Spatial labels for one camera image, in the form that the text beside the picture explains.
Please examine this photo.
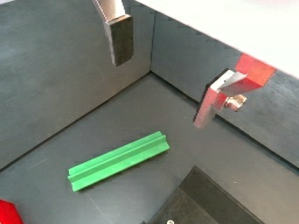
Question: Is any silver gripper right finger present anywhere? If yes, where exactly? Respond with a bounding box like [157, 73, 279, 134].
[194, 69, 247, 129]

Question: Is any black-padded gripper left finger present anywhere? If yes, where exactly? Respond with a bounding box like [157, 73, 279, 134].
[92, 0, 133, 67]

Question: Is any green star-profile bar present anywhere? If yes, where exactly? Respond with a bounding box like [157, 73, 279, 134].
[68, 131, 169, 192]

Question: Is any black curved fixture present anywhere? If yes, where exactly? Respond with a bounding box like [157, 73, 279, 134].
[140, 165, 266, 224]

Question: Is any red shape-hole block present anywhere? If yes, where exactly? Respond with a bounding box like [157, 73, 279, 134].
[0, 199, 24, 224]

